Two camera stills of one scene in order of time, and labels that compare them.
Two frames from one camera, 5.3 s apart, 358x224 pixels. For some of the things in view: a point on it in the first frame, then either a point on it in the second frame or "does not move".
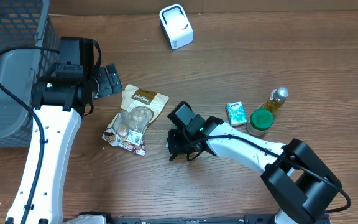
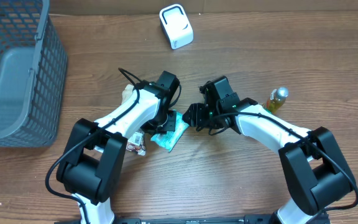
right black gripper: [179, 148] -> [199, 114]
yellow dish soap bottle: [278, 98] does not move
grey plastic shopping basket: [5, 120] does not move
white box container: [176, 26] does not move
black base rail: [99, 218] does not move
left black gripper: [104, 88] -> [169, 124]
